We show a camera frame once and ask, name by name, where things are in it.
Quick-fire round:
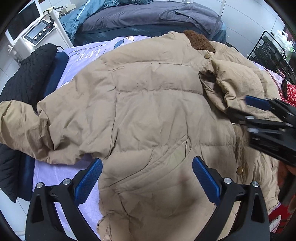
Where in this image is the black knit garment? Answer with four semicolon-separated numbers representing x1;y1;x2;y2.
1;43;57;203

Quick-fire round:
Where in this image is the teal blue quilt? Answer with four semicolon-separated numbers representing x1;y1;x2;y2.
60;0;152;44

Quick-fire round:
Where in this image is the white control panel unit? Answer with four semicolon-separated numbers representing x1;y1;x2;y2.
6;9;73;65

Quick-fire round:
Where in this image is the tan puffer jacket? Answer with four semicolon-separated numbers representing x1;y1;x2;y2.
0;29;282;241

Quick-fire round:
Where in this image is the grey blanket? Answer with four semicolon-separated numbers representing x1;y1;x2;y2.
78;1;226;36

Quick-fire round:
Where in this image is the white monitor device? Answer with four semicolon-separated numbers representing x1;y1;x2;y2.
5;1;43;44

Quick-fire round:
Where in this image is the navy blue garment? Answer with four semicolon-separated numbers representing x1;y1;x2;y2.
17;52;69;201

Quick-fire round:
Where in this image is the metal pole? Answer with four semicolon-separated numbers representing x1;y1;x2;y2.
213;0;226;32

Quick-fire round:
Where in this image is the lavender floral bed sheet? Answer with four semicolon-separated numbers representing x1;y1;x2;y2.
32;34;282;240

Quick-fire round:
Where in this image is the black wire rack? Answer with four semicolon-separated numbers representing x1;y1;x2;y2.
247;31;295;84

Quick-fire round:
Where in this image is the red floral padded garment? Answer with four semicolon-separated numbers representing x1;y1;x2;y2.
280;79;296;107

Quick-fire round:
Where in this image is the right hand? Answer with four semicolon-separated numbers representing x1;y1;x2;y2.
277;161;295;194

